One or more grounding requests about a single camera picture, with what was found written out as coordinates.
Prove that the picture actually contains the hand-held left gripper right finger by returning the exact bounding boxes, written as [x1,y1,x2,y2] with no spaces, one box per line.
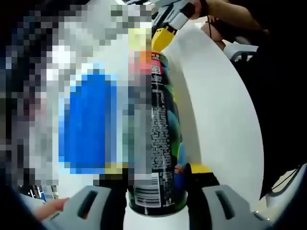
[186,162,272,230]

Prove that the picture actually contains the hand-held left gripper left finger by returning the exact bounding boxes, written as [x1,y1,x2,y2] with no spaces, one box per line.
[40,186,128,230]

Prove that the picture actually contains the black chip container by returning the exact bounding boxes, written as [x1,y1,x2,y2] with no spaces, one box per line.
[127,50,189,218]

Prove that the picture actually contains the person's right hand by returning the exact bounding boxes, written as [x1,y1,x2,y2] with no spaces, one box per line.
[190,0,210,20]

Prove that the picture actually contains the person's left hand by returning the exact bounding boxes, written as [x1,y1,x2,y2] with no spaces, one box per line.
[37,197,71,222]

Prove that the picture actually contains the white chair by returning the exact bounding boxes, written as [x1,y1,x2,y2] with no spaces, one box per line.
[224,35,260,62]

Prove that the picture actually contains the person's black clothing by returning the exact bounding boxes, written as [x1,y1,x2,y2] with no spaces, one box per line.
[229,0,307,201]

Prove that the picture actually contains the black cable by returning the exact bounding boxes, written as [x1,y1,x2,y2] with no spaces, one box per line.
[261,165,307,194]

